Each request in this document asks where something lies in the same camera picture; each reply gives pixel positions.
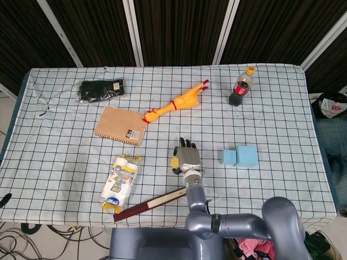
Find blue-grey robot torso base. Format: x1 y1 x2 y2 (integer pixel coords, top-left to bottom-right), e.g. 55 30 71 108
108 227 226 260

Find bystander blue jeans leg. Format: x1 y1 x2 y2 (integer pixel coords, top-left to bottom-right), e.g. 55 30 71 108
316 118 347 203

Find brown kraft spiral notebook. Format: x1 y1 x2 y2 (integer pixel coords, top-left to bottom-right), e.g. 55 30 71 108
94 105 148 147

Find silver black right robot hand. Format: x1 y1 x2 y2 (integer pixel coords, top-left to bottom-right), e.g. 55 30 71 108
170 137 203 176

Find black floor cable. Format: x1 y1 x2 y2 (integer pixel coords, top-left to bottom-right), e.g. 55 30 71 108
48 224 110 251

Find grey floor cable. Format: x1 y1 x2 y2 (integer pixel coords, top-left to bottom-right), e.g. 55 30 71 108
0 229 30 260

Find pink cloth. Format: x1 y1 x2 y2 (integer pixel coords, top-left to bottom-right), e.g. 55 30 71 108
233 237 276 260

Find yellow rubber chicken toy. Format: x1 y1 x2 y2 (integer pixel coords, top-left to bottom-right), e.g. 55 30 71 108
142 79 209 124

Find dark red hardcover book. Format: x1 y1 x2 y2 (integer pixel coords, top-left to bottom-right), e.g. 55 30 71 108
113 186 188 223

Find dark green cloth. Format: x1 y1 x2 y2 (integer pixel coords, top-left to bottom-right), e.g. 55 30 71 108
305 231 338 260

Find black cable coil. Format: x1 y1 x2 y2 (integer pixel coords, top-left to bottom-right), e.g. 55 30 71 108
21 223 42 236

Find large blue foam cube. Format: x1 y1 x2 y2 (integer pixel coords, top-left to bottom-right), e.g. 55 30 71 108
234 145 258 168

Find cola bottle yellow cap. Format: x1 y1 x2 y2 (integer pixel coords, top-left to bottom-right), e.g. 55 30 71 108
228 66 257 107

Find black gloves in plastic bag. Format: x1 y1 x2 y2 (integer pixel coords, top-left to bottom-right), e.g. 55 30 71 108
74 77 126 105

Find blue checkered tablecloth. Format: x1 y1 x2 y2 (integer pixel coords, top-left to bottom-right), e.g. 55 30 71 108
0 63 338 232

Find white partition frame post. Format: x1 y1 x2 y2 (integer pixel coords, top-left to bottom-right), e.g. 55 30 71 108
121 0 144 67
212 0 241 65
299 18 347 72
36 0 83 68

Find pack of white rolls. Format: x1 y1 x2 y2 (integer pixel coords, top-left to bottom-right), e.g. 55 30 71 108
99 153 144 215

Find medium blue foam cube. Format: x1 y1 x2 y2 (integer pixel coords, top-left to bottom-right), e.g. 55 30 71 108
220 149 239 166

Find black and white plastic bag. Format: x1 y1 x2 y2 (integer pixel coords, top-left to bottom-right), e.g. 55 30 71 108
311 92 347 119

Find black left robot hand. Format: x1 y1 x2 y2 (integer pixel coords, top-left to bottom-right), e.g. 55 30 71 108
0 192 12 208

